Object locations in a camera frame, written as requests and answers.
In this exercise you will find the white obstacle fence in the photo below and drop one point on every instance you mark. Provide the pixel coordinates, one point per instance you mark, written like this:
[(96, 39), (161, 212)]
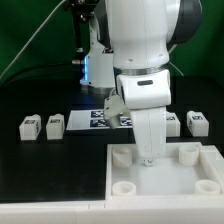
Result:
[(196, 209)]

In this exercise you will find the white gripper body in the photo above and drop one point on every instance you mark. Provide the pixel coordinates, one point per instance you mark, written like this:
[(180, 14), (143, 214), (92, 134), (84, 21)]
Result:
[(146, 98)]

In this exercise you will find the black camera stand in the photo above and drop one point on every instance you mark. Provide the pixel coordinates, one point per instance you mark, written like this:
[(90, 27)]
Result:
[(82, 12)]

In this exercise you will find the white sheet with tags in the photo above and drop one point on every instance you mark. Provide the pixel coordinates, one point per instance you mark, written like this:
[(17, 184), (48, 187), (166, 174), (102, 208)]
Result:
[(86, 120)]

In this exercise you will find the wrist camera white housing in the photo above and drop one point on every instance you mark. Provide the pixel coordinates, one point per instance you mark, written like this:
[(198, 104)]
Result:
[(114, 108)]

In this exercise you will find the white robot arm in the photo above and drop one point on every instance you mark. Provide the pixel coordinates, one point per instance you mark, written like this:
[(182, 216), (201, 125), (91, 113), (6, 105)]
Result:
[(128, 57)]

